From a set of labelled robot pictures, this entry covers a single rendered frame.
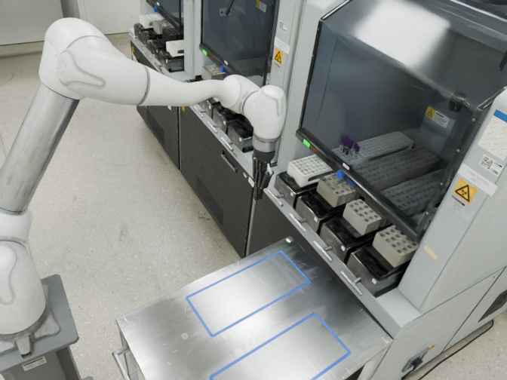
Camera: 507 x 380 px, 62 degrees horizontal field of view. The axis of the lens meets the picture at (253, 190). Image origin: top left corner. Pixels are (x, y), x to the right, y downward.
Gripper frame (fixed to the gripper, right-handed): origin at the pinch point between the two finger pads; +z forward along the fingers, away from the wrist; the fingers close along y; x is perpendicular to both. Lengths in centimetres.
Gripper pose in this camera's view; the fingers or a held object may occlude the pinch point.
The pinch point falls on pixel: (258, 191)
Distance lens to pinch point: 156.1
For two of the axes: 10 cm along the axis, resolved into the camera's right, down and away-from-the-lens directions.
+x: -8.9, 2.2, -4.0
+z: -1.0, 7.7, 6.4
